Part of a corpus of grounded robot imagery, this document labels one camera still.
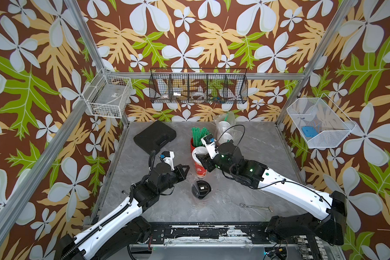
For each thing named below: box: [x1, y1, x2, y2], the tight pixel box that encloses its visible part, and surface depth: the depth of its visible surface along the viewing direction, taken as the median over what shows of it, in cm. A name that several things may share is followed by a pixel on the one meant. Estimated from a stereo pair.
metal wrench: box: [239, 202, 274, 212], surface depth 84 cm
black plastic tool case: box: [133, 120, 177, 155], surface depth 109 cm
